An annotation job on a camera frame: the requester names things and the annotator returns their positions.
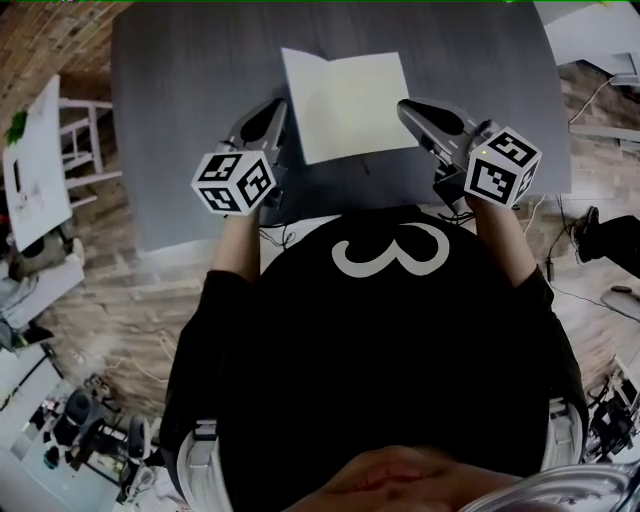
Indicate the white chair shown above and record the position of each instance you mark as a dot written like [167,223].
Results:
[95,140]

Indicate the black shirt with white print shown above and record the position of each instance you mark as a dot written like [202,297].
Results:
[375,375]

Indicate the grey office chair base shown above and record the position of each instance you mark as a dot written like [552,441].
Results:
[625,302]

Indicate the white low bench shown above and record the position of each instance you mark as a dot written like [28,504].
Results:
[45,290]

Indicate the person's left forearm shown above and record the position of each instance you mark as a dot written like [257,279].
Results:
[237,250]

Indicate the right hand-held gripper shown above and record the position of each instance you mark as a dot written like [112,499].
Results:
[500,170]

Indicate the green plant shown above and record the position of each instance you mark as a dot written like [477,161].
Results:
[17,127]

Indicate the silver head mount rim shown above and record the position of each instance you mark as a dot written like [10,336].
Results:
[575,482]

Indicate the person's chin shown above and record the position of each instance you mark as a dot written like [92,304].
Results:
[390,482]

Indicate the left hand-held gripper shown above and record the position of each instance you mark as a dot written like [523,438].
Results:
[230,180]

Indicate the small white table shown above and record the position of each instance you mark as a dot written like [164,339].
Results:
[40,200]

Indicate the blue notebook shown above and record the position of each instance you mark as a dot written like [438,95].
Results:
[350,100]

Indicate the person's right forearm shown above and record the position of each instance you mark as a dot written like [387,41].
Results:
[500,240]

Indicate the cluttered white shelving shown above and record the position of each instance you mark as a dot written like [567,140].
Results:
[20,380]

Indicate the white desk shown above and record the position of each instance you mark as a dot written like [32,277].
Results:
[590,30]

